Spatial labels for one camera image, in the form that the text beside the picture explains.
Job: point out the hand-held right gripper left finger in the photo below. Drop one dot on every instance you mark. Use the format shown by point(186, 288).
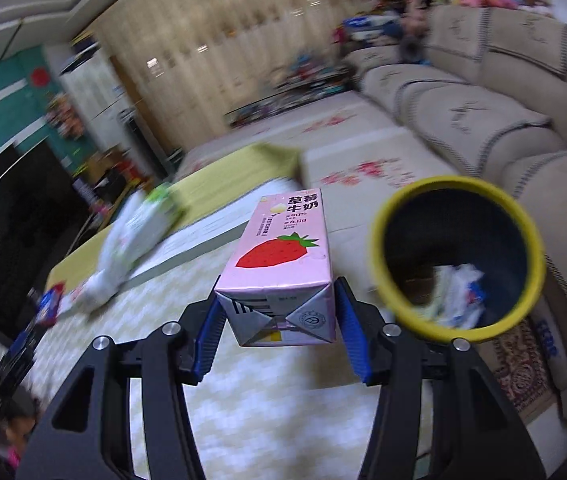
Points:
point(208, 340)

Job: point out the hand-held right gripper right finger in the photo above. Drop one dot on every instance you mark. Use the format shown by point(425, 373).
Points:
point(353, 335)

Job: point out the pink strawberry milk carton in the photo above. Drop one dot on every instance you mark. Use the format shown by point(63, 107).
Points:
point(283, 250)

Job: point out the yellow rimmed black trash bin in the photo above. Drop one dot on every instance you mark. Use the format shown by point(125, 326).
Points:
point(463, 220)

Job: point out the crumpled white tissue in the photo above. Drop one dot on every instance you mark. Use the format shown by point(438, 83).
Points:
point(118, 255)

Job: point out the green capped white bottle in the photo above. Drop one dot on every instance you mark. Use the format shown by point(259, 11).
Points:
point(163, 205)

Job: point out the red blue snack packet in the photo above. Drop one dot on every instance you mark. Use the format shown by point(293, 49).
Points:
point(50, 305)

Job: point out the patterned floor rug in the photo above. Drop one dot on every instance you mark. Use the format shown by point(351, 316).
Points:
point(523, 375)

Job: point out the floral cloth covered table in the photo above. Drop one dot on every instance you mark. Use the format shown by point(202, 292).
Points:
point(363, 160)

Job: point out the tower fan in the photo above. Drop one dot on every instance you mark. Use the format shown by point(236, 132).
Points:
point(143, 145)

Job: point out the black television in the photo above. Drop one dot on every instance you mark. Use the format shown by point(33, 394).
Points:
point(13, 220)

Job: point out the beige sofa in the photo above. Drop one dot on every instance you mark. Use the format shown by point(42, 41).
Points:
point(463, 110)

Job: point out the low shelf with toys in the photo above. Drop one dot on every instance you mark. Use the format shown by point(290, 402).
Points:
point(293, 90)

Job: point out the artificial flower decoration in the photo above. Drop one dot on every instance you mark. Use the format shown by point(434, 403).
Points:
point(65, 115)

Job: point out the white standing air conditioner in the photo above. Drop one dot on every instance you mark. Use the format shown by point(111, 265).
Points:
point(93, 95)

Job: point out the cream patterned curtain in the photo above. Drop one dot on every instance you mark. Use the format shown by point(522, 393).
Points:
point(213, 60)

